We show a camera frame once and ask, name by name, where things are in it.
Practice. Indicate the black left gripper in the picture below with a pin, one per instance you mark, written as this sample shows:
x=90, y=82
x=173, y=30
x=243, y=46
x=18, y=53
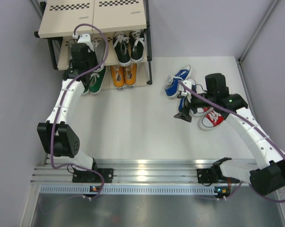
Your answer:
x=93, y=55

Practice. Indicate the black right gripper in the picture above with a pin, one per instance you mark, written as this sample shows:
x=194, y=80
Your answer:
x=184, y=114

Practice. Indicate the green sneaker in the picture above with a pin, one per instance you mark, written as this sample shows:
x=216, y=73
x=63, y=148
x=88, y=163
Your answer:
x=96, y=81
x=85, y=89

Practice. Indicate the grey sneaker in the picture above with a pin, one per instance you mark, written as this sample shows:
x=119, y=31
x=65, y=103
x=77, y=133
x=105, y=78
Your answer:
x=71, y=43
x=99, y=53

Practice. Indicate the blue sneaker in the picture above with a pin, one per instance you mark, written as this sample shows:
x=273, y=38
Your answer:
x=171, y=88
x=185, y=112

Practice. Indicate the orange sneaker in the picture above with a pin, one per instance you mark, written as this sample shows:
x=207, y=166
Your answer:
x=130, y=75
x=117, y=74

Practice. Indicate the black sneaker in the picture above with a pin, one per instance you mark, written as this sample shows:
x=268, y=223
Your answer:
x=120, y=45
x=137, y=44

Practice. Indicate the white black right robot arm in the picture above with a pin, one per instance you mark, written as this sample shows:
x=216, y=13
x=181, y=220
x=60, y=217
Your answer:
x=268, y=174

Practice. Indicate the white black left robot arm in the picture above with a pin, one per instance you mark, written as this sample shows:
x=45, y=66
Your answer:
x=59, y=140

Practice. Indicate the beige black shoe shelf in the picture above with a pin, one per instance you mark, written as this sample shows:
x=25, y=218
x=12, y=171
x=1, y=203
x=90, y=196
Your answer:
x=61, y=18

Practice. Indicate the red sneaker upper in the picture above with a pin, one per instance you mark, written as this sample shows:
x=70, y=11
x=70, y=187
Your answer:
x=200, y=112

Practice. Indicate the red sneaker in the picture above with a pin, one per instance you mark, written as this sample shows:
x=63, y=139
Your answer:
x=200, y=112
x=211, y=121

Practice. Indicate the red sneaker lower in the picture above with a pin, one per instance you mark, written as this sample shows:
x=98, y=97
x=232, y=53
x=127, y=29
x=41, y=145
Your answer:
x=211, y=121

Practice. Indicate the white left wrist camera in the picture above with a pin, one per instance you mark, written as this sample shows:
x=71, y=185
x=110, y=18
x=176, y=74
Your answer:
x=84, y=39

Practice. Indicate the aluminium mounting rail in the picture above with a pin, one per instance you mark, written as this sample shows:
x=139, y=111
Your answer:
x=132, y=172

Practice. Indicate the grey slotted cable duct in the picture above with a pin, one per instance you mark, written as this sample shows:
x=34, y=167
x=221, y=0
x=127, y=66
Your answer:
x=131, y=189

